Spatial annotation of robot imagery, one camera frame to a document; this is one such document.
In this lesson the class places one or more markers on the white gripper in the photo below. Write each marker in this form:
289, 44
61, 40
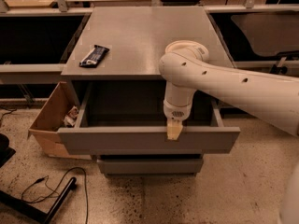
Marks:
176, 112

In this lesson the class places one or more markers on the grey top drawer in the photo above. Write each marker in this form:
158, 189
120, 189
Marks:
127, 118

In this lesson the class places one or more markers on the grey drawer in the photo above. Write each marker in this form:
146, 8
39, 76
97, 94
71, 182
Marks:
150, 167
127, 118

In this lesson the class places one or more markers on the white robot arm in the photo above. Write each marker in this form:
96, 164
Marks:
271, 98

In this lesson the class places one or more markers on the grey bottom drawer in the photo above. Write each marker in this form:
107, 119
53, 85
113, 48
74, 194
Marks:
150, 167

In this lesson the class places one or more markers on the grey drawer cabinet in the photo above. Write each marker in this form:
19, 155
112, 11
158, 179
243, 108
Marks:
114, 78

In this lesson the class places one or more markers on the white paper bowl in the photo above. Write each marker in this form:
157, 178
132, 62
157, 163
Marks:
180, 44

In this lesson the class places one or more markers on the trash in cardboard box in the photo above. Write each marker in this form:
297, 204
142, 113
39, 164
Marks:
71, 117

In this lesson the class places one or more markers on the dark blue snack bar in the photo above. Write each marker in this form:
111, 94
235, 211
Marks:
94, 57

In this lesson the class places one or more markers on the cardboard box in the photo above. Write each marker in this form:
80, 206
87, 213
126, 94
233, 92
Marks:
50, 119

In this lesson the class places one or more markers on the black chair base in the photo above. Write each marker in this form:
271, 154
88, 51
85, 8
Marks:
6, 152

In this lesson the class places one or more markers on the grey metal shelf frame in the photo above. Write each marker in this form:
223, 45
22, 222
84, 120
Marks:
40, 69

